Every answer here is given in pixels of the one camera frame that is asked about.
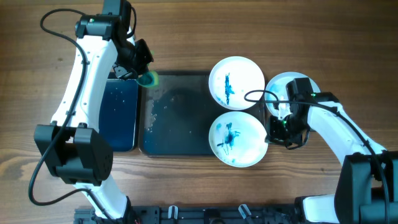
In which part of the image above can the small black water tray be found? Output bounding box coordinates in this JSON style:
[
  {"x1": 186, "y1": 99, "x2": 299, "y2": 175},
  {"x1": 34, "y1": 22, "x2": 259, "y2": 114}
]
[{"x1": 99, "y1": 72, "x2": 139, "y2": 152}]

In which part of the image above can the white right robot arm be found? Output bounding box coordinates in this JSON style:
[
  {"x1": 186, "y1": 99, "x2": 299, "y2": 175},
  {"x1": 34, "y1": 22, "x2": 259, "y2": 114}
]
[{"x1": 267, "y1": 90, "x2": 397, "y2": 223}]

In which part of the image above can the green yellow sponge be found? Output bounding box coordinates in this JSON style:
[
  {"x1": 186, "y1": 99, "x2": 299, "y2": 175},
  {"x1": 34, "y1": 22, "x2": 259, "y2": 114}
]
[{"x1": 136, "y1": 70, "x2": 159, "y2": 88}]

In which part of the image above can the white plate at back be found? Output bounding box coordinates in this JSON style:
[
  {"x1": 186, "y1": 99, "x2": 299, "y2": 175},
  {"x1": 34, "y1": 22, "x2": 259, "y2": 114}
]
[{"x1": 208, "y1": 56, "x2": 266, "y2": 110}]

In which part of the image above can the white plate with blue splat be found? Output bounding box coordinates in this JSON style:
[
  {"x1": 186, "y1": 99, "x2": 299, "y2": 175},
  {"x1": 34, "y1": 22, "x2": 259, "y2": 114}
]
[{"x1": 208, "y1": 111, "x2": 268, "y2": 167}]

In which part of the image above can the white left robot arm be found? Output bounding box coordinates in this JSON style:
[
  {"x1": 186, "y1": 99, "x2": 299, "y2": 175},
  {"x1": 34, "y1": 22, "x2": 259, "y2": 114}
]
[{"x1": 34, "y1": 13, "x2": 159, "y2": 223}]

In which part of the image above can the white plate with streak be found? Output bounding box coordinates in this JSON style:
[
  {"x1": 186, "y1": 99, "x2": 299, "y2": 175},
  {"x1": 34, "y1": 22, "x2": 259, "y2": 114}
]
[{"x1": 264, "y1": 72, "x2": 307, "y2": 120}]

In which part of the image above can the large black tray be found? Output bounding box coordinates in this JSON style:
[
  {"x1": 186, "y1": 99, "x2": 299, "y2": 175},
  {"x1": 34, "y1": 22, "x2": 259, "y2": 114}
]
[{"x1": 137, "y1": 70, "x2": 227, "y2": 157}]

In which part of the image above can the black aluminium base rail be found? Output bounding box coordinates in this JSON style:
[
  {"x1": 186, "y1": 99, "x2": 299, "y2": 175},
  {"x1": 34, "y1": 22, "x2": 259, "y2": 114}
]
[{"x1": 73, "y1": 203, "x2": 299, "y2": 224}]

